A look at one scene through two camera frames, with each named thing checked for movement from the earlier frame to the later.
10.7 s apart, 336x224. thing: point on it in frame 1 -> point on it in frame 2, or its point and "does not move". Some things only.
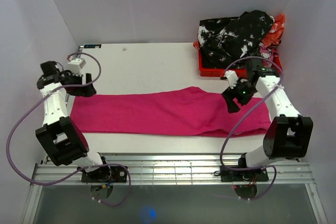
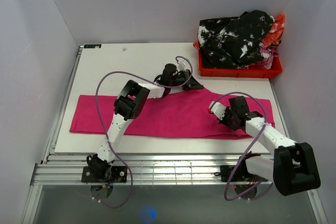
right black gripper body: (242, 92) -> (228, 120)
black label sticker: (92, 46) does not move
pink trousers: (195, 112) does not move
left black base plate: (106, 174) does not move
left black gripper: (86, 91) -> (192, 83)
